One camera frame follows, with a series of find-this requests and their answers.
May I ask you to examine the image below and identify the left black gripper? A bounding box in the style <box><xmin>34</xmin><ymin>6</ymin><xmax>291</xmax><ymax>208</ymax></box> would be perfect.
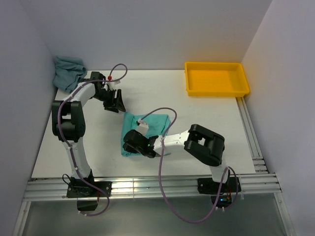
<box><xmin>93</xmin><ymin>88</ymin><xmax>126</xmax><ymax>113</ymax></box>

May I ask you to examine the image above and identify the teal green t-shirt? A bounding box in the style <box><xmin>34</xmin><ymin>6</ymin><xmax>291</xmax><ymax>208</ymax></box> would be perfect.
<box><xmin>120</xmin><ymin>112</ymin><xmax>172</xmax><ymax>157</ymax></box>

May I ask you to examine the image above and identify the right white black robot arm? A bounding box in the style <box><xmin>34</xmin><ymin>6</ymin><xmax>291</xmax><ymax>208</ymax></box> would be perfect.
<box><xmin>123</xmin><ymin>124</ymin><xmax>241</xmax><ymax>195</ymax></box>

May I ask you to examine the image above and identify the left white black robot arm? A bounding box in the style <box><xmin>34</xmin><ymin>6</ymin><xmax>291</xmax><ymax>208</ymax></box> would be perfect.
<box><xmin>51</xmin><ymin>71</ymin><xmax>126</xmax><ymax>198</ymax></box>

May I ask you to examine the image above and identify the crumpled grey-blue t-shirt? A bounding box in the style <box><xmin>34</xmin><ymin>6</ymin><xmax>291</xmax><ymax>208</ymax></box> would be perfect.
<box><xmin>53</xmin><ymin>56</ymin><xmax>87</xmax><ymax>93</ymax></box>

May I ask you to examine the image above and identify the yellow plastic tray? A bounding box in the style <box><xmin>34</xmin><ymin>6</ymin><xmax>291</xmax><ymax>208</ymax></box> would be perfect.
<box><xmin>185</xmin><ymin>61</ymin><xmax>250</xmax><ymax>97</ymax></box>

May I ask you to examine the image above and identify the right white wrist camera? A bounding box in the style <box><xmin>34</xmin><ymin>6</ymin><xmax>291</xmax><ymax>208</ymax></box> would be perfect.
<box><xmin>136</xmin><ymin>118</ymin><xmax>149</xmax><ymax>136</ymax></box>

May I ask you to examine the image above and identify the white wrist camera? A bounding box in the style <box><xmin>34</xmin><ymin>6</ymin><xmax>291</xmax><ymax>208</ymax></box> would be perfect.
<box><xmin>106</xmin><ymin>76</ymin><xmax>120</xmax><ymax>90</ymax></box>
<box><xmin>136</xmin><ymin>118</ymin><xmax>149</xmax><ymax>136</ymax></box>

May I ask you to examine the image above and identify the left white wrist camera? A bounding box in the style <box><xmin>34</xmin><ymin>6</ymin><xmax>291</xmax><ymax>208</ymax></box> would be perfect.
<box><xmin>106</xmin><ymin>76</ymin><xmax>120</xmax><ymax>90</ymax></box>

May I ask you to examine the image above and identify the aluminium front rail frame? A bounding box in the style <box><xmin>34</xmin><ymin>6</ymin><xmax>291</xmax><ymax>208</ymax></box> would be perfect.
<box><xmin>13</xmin><ymin>174</ymin><xmax>296</xmax><ymax>236</ymax></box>

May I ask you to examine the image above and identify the aluminium right side rail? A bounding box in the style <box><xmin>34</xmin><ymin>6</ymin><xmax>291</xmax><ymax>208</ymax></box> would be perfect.
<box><xmin>236</xmin><ymin>98</ymin><xmax>282</xmax><ymax>194</ymax></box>

